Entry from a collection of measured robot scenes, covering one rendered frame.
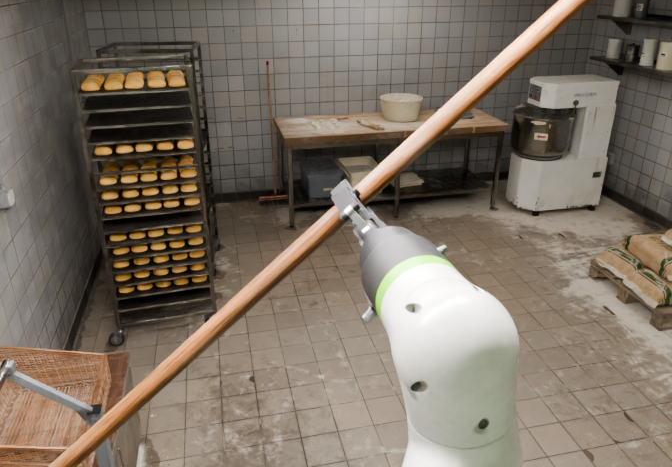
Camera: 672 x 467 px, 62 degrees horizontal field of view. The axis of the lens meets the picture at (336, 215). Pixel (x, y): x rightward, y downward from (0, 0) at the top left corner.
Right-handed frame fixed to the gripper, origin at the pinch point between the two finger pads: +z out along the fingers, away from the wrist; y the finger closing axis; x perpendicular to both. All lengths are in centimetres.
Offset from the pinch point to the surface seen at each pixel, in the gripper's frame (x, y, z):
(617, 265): 94, 307, 244
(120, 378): -140, 58, 148
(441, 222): 23, 273, 395
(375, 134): 32, 164, 411
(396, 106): 66, 170, 442
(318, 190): -44, 174, 429
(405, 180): 25, 235, 439
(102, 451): -124, 46, 84
